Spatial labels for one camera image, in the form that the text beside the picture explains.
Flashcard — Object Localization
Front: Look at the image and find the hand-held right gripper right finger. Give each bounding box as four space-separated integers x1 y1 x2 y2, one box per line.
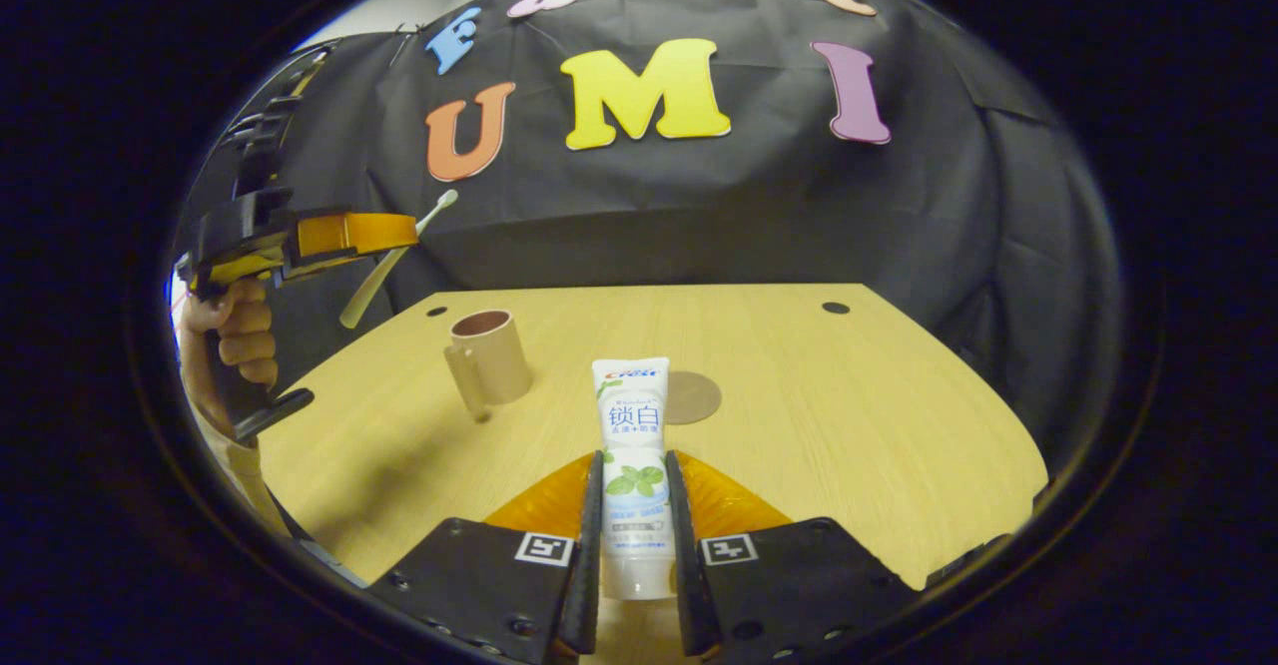
665 450 925 661

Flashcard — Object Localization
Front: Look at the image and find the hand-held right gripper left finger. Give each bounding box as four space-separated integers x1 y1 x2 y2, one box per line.
364 450 606 665

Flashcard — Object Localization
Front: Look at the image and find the cream white toothbrush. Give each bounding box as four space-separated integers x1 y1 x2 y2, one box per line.
339 189 460 331

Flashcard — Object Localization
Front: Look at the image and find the white toothpaste tube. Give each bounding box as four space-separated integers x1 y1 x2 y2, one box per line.
591 356 678 601

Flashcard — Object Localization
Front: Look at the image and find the round brown coaster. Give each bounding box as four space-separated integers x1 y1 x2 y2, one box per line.
664 370 723 426

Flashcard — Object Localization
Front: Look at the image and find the beige pink cup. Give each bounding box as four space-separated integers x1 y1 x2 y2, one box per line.
443 310 533 422

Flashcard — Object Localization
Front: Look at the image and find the light wooden desktop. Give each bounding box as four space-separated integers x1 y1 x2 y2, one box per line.
255 283 1049 665

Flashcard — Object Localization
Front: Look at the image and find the black backdrop cloth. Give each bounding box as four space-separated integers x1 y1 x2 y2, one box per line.
180 0 1124 466

